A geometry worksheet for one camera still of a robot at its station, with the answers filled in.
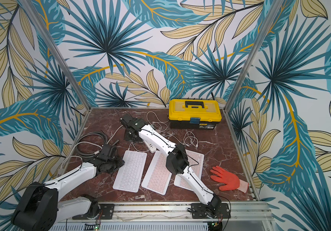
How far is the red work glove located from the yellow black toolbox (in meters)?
0.30

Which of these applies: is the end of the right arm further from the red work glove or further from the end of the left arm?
the red work glove

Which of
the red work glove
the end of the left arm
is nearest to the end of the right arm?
the end of the left arm

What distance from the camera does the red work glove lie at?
2.73 ft

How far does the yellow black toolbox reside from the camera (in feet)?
3.18
